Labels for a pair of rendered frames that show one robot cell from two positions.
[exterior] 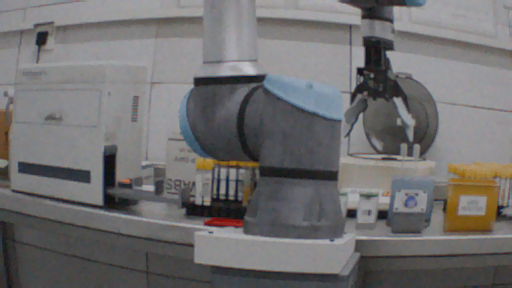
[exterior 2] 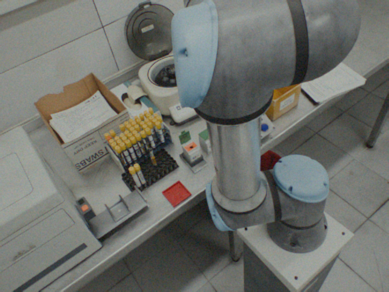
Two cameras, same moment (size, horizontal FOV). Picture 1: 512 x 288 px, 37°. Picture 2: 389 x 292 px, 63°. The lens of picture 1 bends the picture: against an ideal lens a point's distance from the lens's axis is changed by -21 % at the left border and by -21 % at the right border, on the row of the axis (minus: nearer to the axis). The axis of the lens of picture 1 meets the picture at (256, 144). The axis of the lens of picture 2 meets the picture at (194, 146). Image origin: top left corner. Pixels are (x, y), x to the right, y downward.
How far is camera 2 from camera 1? 1.40 m
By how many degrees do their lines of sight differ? 57
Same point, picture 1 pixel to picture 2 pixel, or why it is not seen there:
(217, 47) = (249, 192)
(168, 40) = not seen: outside the picture
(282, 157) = (312, 221)
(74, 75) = (23, 221)
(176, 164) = (76, 155)
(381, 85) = not seen: hidden behind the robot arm
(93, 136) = (74, 229)
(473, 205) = (287, 101)
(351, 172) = (172, 99)
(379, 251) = not seen: hidden behind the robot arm
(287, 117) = (316, 207)
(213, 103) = (253, 216)
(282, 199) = (315, 234)
